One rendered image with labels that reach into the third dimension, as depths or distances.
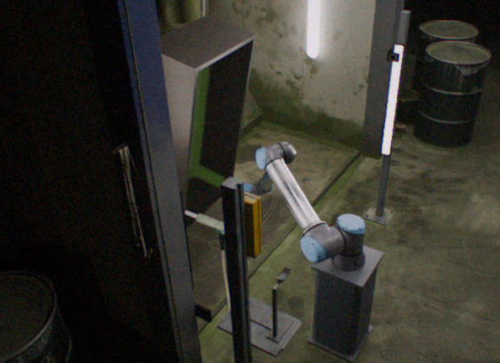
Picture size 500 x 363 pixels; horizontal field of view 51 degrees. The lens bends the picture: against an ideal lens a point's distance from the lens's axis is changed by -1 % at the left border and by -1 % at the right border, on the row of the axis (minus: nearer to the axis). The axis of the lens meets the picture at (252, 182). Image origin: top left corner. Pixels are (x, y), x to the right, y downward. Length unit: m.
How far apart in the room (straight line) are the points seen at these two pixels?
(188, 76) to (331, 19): 2.23
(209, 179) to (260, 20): 1.85
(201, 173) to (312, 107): 1.63
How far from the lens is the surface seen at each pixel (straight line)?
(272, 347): 2.36
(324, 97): 5.04
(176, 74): 2.82
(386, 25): 4.57
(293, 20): 4.93
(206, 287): 3.67
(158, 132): 2.16
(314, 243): 2.69
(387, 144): 3.95
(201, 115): 3.67
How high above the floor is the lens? 2.65
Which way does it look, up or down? 34 degrees down
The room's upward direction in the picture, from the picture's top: 2 degrees counter-clockwise
